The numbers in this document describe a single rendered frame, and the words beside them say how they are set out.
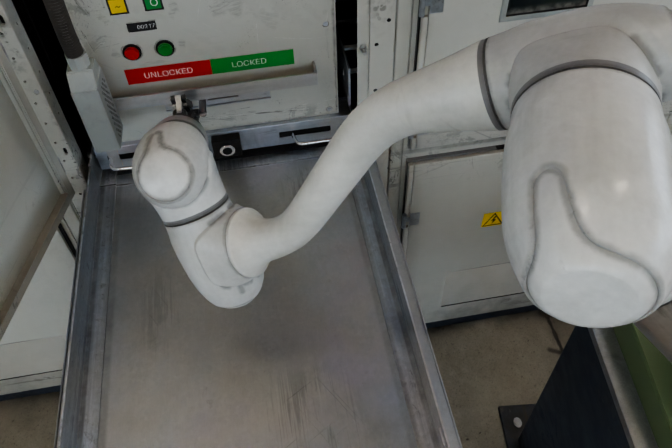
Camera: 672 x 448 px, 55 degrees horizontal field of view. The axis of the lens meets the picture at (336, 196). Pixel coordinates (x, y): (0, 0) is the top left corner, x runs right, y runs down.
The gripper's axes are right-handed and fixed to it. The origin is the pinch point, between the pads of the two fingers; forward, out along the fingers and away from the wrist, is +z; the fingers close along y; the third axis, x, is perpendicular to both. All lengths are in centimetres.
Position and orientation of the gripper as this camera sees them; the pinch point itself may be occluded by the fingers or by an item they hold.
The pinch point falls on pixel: (190, 116)
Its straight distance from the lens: 125.9
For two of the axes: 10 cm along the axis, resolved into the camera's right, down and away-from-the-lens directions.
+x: 9.8, -1.5, 0.9
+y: 1.1, 9.4, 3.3
